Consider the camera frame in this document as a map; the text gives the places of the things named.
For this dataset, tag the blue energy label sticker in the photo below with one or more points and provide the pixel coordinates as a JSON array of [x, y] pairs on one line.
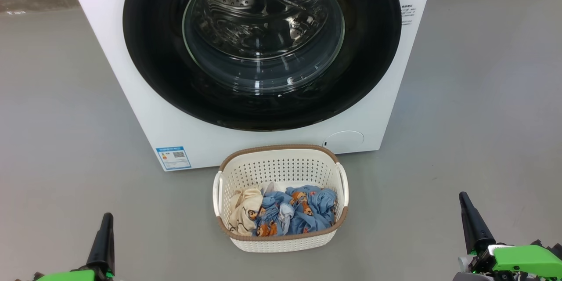
[[174, 158]]

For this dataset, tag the round white filter cover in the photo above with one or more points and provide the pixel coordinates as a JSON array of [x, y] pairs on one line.
[[344, 139]]

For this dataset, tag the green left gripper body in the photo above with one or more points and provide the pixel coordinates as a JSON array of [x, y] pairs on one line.
[[70, 276]]

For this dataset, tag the white front-load washing machine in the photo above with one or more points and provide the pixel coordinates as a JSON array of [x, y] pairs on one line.
[[131, 109]]

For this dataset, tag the black round glass washer door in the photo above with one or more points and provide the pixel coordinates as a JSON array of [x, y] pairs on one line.
[[153, 66]]

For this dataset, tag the blue cartoon-print garment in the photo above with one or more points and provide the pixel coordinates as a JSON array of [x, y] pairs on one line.
[[314, 210]]

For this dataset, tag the cream perforated laundry basket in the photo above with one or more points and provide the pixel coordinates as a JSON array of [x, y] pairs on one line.
[[281, 167]]

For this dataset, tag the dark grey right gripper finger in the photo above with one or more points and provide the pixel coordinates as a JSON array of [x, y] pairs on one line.
[[476, 228]]

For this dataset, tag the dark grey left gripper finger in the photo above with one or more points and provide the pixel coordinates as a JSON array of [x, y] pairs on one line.
[[103, 246]]

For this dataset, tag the cream and blue cartoon garment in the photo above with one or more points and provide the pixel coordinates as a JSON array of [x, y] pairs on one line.
[[246, 210]]

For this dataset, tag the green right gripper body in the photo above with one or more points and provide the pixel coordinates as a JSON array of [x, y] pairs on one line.
[[527, 260]]

